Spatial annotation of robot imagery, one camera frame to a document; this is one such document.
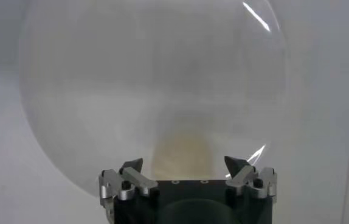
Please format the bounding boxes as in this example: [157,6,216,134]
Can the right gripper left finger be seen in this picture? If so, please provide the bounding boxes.
[98,158,159,208]

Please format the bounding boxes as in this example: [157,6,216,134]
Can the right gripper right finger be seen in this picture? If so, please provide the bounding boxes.
[224,156,278,203]

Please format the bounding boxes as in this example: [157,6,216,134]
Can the white steamed baozi bun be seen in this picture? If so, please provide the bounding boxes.
[150,130,216,182]

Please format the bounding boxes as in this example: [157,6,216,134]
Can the white round plate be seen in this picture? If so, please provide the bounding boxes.
[18,0,291,198]

